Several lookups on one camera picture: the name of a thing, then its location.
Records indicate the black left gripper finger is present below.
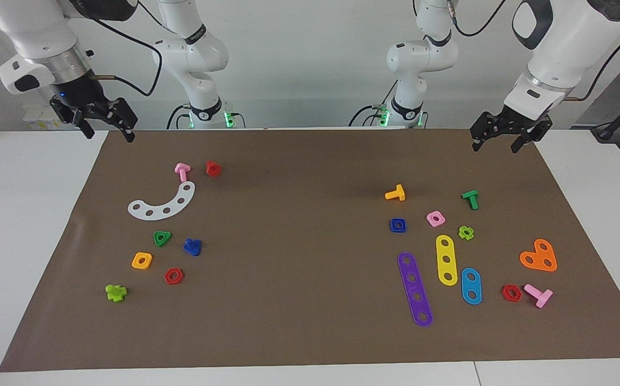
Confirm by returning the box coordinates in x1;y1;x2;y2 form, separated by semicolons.
511;128;540;155
470;112;496;154

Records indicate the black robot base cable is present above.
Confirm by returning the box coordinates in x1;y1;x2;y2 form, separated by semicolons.
349;103;391;128
167;105;192;130

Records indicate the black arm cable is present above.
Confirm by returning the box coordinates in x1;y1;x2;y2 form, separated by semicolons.
91;19;163;97
446;0;620;102

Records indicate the brown table mat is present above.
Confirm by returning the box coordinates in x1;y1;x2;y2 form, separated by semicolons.
0;128;620;373

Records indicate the yellow three-hole plastic strip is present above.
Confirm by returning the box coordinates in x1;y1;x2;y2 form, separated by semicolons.
436;235;458;287

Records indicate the blue two-hole plastic strip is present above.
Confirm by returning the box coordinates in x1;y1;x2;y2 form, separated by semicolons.
461;268;483;306

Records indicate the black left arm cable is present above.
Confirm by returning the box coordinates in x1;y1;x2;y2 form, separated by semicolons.
446;0;620;102

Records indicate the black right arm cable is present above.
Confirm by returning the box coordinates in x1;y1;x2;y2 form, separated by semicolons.
91;19;163;97

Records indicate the white curved five-hole plate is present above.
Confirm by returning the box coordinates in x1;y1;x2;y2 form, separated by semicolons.
128;181;196;221

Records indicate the orange heart-shaped plastic plate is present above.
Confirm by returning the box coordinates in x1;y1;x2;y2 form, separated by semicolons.
519;239;558;272

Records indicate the purple four-hole plastic strip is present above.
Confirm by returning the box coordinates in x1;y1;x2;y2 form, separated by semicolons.
397;252;434;328

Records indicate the white box with yellow labels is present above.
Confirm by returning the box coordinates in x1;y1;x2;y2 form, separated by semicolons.
23;105;74;131

